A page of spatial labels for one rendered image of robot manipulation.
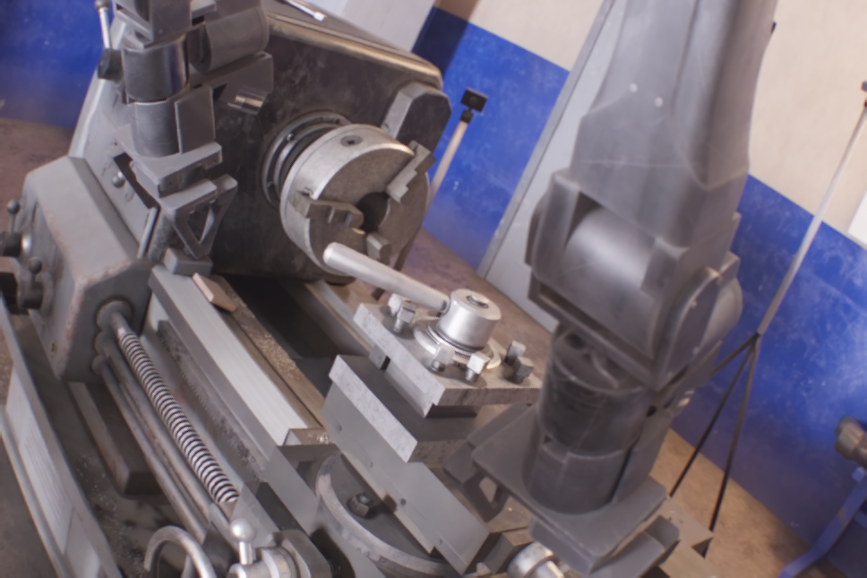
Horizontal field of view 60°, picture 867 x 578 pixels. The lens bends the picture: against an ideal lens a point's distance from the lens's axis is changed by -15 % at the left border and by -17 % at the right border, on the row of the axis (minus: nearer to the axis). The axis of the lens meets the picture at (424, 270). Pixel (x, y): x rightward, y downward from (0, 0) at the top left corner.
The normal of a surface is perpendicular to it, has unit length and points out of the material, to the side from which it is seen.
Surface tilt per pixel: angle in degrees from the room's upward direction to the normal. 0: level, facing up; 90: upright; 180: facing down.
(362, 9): 90
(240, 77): 90
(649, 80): 112
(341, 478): 0
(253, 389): 36
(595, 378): 30
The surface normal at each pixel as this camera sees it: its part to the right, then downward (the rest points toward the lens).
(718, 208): 0.64, 0.52
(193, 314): -0.09, -0.75
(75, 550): -0.71, -0.08
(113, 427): 0.40, -0.86
